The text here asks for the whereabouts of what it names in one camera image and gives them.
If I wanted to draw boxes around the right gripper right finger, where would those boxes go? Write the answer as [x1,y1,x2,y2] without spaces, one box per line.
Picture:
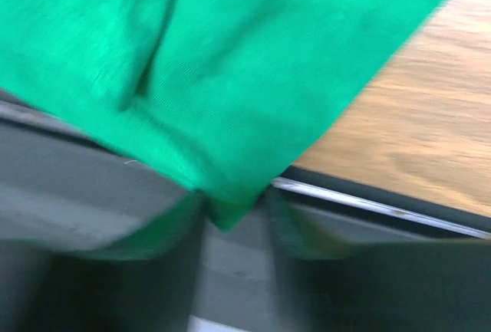
[268,189,490,331]

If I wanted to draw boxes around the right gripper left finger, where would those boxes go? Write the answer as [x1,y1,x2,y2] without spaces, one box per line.
[1,193,207,331]

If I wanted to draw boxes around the green t shirt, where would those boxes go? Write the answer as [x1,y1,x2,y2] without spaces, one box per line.
[1,0,443,230]

